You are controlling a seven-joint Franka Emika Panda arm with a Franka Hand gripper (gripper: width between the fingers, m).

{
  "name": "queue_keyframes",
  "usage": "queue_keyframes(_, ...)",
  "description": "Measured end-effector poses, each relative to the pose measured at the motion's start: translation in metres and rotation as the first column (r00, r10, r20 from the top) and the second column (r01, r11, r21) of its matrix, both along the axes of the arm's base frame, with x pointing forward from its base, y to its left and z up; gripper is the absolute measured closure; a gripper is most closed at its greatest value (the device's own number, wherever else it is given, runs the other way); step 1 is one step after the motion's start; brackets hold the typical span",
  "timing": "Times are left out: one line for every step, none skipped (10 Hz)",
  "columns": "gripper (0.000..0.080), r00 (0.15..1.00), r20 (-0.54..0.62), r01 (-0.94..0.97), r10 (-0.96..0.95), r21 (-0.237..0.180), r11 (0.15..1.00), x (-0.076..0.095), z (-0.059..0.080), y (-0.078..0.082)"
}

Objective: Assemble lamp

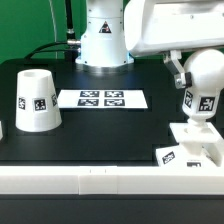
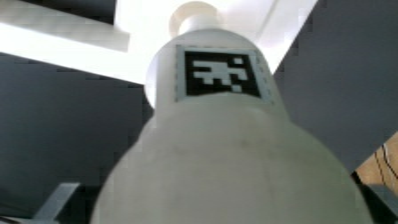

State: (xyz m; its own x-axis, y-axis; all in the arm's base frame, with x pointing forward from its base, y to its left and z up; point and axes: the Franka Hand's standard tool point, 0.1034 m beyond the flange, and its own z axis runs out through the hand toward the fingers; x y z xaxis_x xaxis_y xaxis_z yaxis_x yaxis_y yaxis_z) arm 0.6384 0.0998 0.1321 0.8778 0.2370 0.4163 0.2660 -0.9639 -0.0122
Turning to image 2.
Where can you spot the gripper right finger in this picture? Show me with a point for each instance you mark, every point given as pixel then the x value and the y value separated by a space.
pixel 380 201

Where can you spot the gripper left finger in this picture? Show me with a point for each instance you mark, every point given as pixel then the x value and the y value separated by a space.
pixel 46 214

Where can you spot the white lamp bulb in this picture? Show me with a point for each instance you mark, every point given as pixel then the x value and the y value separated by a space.
pixel 226 167

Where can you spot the white front fence wall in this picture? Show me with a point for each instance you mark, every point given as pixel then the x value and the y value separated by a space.
pixel 69 41

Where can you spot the white fence wall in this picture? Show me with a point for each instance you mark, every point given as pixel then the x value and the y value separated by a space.
pixel 69 41
pixel 265 20

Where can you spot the white right fence wall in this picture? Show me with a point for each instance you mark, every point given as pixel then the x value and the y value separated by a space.
pixel 265 20

